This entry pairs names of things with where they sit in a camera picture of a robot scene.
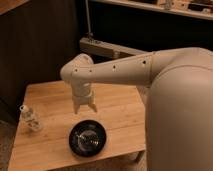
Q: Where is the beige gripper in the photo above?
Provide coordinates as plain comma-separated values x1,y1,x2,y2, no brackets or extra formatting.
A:
72,89,97,114

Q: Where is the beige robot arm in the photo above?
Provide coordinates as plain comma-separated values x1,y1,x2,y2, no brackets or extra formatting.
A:
60,47,213,171

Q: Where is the black ceramic bowl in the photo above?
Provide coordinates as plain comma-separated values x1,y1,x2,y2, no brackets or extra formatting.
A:
69,120,107,157

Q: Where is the wooden table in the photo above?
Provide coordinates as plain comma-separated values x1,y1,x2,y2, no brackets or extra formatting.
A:
8,81,145,171

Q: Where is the metal pole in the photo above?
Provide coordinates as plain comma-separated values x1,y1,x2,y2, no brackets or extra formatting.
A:
85,0,93,41

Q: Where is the wooden shelf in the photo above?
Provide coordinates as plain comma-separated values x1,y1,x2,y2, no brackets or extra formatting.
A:
92,0,213,21

